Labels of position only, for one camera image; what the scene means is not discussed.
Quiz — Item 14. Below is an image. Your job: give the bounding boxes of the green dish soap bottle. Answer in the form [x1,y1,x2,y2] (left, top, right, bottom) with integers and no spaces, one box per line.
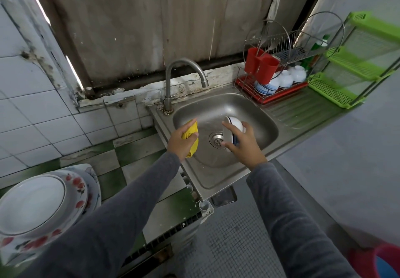
[311,34,330,69]

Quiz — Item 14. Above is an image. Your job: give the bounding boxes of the person's left hand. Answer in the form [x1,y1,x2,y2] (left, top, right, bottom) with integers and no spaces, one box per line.
[166,120,200,162]

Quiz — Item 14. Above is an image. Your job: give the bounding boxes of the stack of small white bowls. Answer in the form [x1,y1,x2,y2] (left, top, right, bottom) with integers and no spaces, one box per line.
[224,115,246,146]

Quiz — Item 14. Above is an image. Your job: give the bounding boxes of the tray of small cups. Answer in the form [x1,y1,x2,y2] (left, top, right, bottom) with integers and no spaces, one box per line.
[178,170,215,224]

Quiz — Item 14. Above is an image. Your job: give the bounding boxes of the metal wire dish rack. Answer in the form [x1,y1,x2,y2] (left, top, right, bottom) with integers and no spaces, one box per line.
[240,11,346,103]

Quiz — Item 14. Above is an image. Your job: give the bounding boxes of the green plastic shelf rack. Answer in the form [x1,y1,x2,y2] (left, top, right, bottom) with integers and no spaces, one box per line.
[306,11,400,110]

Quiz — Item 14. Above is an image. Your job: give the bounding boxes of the blue plastic scoop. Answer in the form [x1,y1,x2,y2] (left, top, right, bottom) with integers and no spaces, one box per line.
[375,256,400,278]

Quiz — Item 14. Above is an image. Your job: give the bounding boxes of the dark square container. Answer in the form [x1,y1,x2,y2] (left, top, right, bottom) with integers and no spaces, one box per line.
[209,186,239,208]

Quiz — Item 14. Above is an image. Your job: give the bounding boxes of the person's right forearm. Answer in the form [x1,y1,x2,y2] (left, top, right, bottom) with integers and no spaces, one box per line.
[245,162,361,278]

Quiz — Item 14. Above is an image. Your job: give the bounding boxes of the red plastic bucket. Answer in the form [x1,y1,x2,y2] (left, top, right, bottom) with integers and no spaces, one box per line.
[347,243,400,278]

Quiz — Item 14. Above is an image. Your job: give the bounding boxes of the stainless steel sink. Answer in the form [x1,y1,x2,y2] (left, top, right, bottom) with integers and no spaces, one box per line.
[149,69,376,202]

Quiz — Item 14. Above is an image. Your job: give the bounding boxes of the person's right hand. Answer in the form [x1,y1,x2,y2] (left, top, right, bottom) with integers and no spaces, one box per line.
[221,120,268,171]

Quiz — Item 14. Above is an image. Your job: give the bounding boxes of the metal faucet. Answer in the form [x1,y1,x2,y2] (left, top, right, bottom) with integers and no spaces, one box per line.
[162,58,210,114]

